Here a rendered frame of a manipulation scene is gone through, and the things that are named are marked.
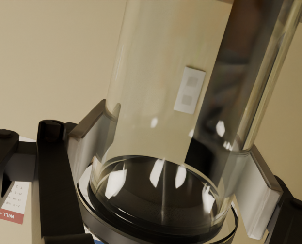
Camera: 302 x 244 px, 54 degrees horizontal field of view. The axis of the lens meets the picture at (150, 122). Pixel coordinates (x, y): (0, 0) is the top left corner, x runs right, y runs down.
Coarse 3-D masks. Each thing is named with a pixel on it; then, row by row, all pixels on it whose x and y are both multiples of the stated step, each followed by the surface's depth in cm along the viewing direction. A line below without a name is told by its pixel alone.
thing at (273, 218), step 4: (276, 176) 17; (280, 180) 16; (280, 184) 16; (284, 184) 16; (284, 188) 16; (284, 192) 15; (288, 192) 15; (284, 196) 15; (288, 196) 15; (292, 196) 15; (280, 200) 14; (280, 204) 14; (276, 208) 14; (276, 212) 14; (272, 216) 14; (276, 216) 14; (272, 220) 14; (268, 224) 14; (272, 224) 14; (268, 228) 14
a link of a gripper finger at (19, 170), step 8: (72, 128) 16; (24, 144) 13; (32, 144) 14; (16, 152) 13; (24, 152) 13; (32, 152) 13; (16, 160) 13; (24, 160) 13; (32, 160) 13; (8, 168) 13; (16, 168) 13; (24, 168) 13; (32, 168) 13; (8, 176) 13; (16, 176) 13; (24, 176) 13; (32, 176) 13
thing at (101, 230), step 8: (80, 208) 16; (88, 216) 16; (88, 224) 16; (96, 224) 15; (96, 232) 16; (104, 232) 15; (112, 232) 15; (112, 240) 15; (120, 240) 15; (128, 240) 15; (232, 240) 18
